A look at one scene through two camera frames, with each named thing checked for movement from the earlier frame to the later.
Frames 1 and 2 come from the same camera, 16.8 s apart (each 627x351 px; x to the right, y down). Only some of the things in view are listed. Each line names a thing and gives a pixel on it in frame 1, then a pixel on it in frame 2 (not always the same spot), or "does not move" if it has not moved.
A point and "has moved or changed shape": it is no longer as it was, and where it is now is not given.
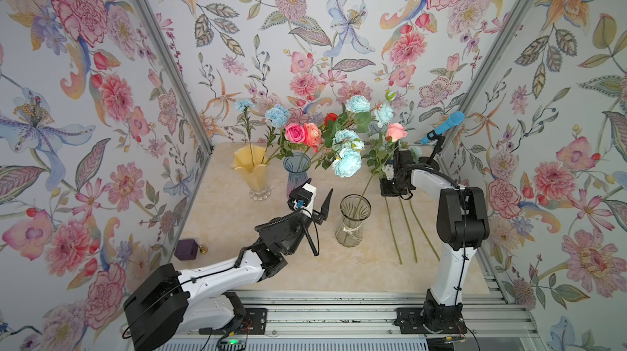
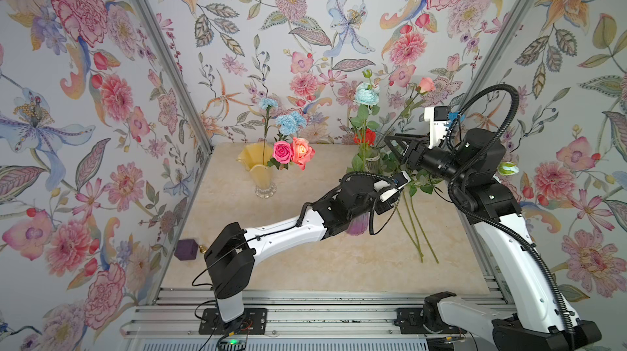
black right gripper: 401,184 to 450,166
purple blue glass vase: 296,163 to 358,225
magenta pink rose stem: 295,133 to 282,154
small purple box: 186,249 does not move
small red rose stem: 331,117 to 366,135
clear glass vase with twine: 354,209 has moved or changed shape
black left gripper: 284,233 to 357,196
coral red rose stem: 313,135 to 301,152
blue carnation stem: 277,116 to 288,123
